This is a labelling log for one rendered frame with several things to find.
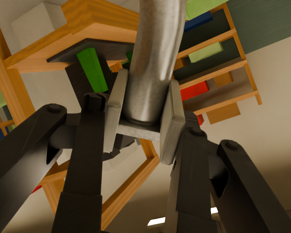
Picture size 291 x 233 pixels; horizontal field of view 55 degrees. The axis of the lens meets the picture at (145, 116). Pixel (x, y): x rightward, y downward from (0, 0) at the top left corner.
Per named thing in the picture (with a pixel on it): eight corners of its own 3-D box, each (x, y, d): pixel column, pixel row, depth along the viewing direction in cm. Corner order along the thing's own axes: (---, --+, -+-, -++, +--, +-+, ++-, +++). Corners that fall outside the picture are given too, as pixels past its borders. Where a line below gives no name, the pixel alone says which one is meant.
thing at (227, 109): (85, 55, 605) (124, 152, 620) (220, -14, 489) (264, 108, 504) (97, 55, 655) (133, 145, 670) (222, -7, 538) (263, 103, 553)
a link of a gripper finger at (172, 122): (172, 118, 15) (186, 121, 15) (169, 77, 21) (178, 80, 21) (159, 164, 16) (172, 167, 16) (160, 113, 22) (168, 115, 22)
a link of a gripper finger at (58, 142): (95, 158, 14) (35, 147, 14) (109, 114, 19) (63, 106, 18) (100, 132, 13) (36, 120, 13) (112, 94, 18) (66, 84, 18)
